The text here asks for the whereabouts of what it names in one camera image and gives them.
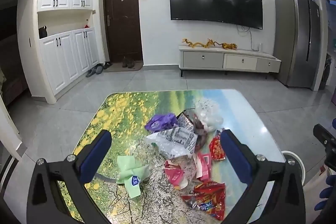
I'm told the television cable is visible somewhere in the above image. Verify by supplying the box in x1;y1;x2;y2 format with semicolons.
236;25;257;50

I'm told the brown and silver wrapper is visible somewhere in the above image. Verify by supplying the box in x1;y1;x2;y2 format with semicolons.
178;111;208;149

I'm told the washing machine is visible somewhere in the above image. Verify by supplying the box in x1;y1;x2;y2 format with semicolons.
319;52;333;91

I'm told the clear plastic bag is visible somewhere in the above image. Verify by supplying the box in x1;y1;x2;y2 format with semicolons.
195;101;224;133

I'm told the pink and white packet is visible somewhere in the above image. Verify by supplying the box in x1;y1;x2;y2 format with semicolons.
194;152;214;182

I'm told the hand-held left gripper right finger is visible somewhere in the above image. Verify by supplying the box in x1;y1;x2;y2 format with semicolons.
220;129;306;224

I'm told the white shoe cabinet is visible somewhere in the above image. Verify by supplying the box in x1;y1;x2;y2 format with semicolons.
38;27;100;96

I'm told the white printed plastic bag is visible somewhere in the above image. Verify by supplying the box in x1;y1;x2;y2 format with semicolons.
144;127;199;162

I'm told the dark brown door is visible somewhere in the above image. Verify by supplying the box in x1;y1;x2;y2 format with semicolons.
102;0;144;70

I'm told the green wrapper with blue label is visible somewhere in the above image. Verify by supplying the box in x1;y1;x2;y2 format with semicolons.
116;155;151;199

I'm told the pink wrapper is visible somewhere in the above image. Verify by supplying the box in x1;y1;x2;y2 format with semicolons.
164;159;187;190

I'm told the large red snack bag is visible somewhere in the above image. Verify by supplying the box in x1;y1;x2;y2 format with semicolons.
181;181;227;221

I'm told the white television cabinet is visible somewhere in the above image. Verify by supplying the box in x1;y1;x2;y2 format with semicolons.
178;45;282;79

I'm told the brown doormat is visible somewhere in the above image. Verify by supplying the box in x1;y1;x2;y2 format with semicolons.
104;63;144;73

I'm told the purple wrapper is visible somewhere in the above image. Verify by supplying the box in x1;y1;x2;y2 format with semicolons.
145;113;179;133

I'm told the grey refrigerator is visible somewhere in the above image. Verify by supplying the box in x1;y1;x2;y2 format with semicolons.
273;0;321;91

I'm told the person's right hand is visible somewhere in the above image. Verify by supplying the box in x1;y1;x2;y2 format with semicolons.
314;175;336;212

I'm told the white round bin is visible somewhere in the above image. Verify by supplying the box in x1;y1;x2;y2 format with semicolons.
281;151;306;189

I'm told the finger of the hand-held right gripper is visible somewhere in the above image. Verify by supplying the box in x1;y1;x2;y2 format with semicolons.
313;123;336;159

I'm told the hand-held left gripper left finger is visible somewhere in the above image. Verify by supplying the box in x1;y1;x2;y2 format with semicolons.
26;130;112;224

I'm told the small red snack packet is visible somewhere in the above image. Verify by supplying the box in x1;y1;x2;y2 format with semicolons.
208;131;228;161

